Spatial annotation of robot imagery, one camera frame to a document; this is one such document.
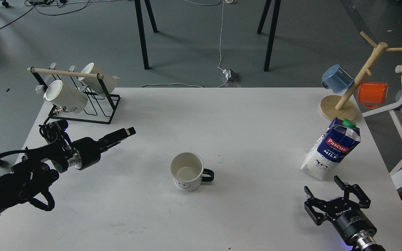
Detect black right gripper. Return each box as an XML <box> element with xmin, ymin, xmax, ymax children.
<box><xmin>304</xmin><ymin>175</ymin><xmax>377</xmax><ymax>246</ymax></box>

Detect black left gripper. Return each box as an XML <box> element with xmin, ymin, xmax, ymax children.
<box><xmin>68</xmin><ymin>127</ymin><xmax>136</xmax><ymax>170</ymax></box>

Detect blue white milk carton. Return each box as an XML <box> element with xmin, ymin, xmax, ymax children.
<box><xmin>300</xmin><ymin>117</ymin><xmax>361</xmax><ymax>180</ymax></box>

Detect white mug with black handle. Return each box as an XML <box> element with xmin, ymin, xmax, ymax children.
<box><xmin>170</xmin><ymin>152</ymin><xmax>214</xmax><ymax>192</ymax></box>

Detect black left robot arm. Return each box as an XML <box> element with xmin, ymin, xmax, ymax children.
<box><xmin>0</xmin><ymin>107</ymin><xmax>136</xmax><ymax>215</ymax></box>

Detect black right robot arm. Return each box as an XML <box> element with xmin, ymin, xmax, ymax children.
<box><xmin>304</xmin><ymin>175</ymin><xmax>385</xmax><ymax>251</ymax></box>

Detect cream mug front on rack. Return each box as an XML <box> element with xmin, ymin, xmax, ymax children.
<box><xmin>43</xmin><ymin>80</ymin><xmax>88</xmax><ymax>114</ymax></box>

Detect cream mug on rack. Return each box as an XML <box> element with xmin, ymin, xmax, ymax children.
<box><xmin>78</xmin><ymin>62</ymin><xmax>118</xmax><ymax>97</ymax></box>
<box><xmin>43</xmin><ymin>80</ymin><xmax>88</xmax><ymax>114</ymax></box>

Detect cream mug rear on rack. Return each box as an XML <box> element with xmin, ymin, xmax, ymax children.
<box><xmin>78</xmin><ymin>62</ymin><xmax>118</xmax><ymax>97</ymax></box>

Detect wooden mug tree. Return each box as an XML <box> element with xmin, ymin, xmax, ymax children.
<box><xmin>319</xmin><ymin>32</ymin><xmax>402</xmax><ymax>121</ymax></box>

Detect orange mug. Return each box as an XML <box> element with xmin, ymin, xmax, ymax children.
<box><xmin>356</xmin><ymin>82</ymin><xmax>389</xmax><ymax>109</ymax></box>

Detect blue mug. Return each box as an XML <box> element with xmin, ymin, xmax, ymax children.
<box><xmin>321</xmin><ymin>64</ymin><xmax>354</xmax><ymax>94</ymax></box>

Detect black table legs left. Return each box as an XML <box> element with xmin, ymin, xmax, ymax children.
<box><xmin>134</xmin><ymin>0</ymin><xmax>158</xmax><ymax>70</ymax></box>

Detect black table legs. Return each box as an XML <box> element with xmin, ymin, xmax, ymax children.
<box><xmin>134</xmin><ymin>0</ymin><xmax>158</xmax><ymax>70</ymax></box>
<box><xmin>257</xmin><ymin>0</ymin><xmax>281</xmax><ymax>72</ymax></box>

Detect black table legs right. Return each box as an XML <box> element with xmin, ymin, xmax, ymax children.
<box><xmin>257</xmin><ymin>0</ymin><xmax>281</xmax><ymax>72</ymax></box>

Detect black wire mug rack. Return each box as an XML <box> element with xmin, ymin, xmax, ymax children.
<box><xmin>28</xmin><ymin>63</ymin><xmax>121</xmax><ymax>124</ymax></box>

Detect white cable with plug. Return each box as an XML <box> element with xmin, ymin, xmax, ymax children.
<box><xmin>140</xmin><ymin>0</ymin><xmax>238</xmax><ymax>88</ymax></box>

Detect black floor cable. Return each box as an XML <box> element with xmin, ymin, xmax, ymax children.
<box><xmin>0</xmin><ymin>0</ymin><xmax>90</xmax><ymax>46</ymax></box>

